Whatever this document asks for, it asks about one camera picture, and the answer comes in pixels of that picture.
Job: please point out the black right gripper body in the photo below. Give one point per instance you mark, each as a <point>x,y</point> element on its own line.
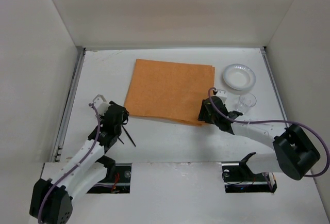
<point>206,111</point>

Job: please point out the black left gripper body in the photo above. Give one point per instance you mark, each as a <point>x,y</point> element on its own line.
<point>119,122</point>

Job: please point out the black plastic knife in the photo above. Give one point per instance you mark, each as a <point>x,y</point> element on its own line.
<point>128,135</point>

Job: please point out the orange cloth placemat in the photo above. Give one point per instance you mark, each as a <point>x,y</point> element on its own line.
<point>169,90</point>

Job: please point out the clear drinking glass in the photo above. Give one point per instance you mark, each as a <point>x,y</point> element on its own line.
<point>245,102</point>

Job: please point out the white ceramic bowl plate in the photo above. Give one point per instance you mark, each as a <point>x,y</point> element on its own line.
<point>239,77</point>

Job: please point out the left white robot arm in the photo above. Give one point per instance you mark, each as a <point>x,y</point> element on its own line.
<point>53,199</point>

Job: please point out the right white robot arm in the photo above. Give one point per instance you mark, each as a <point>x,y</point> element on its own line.
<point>293,152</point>

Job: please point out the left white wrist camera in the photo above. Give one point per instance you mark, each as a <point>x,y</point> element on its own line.
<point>100,104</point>

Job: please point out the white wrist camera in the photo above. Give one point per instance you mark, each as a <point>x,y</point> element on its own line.
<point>221,94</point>
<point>100,104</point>

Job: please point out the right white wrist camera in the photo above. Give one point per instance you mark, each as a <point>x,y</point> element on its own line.
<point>221,94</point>

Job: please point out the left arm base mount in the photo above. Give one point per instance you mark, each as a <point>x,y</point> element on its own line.
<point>117,179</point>

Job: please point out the left aluminium table rail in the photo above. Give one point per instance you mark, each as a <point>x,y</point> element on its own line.
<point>60,138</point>

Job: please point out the aluminium table rail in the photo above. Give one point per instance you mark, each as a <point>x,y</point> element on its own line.
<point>60,138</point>
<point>266,61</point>

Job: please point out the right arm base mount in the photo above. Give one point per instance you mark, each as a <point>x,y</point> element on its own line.
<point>238,178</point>

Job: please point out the right aluminium table rail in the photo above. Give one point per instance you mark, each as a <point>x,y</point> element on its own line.
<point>266,61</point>

